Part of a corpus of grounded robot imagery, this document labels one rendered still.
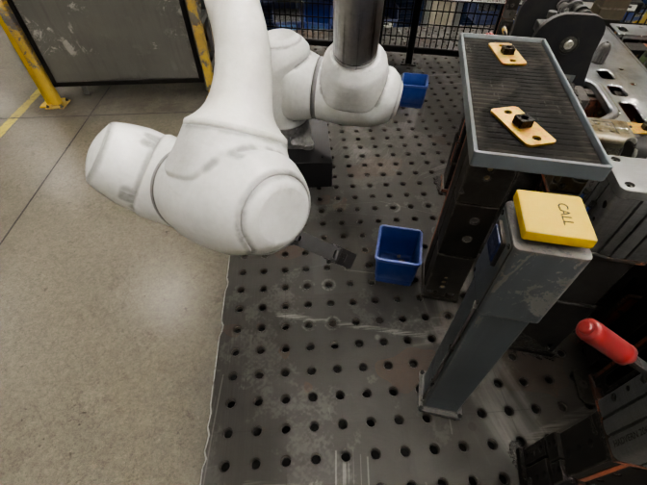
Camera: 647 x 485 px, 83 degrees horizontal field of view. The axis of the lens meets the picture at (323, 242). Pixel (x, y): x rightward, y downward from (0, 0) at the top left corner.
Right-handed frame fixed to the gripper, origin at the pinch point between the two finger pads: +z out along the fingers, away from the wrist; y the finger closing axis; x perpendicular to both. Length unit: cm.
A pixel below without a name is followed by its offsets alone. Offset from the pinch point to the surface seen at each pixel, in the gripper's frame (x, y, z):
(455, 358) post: 6.5, -30.5, 1.0
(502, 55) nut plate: -39.0, -19.5, -1.4
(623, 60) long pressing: -77, -21, 53
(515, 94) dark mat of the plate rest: -29.5, -26.3, -5.9
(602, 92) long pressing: -58, -24, 38
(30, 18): -60, 288, -38
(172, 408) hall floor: 75, 62, 28
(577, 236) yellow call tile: -10.0, -41.3, -15.6
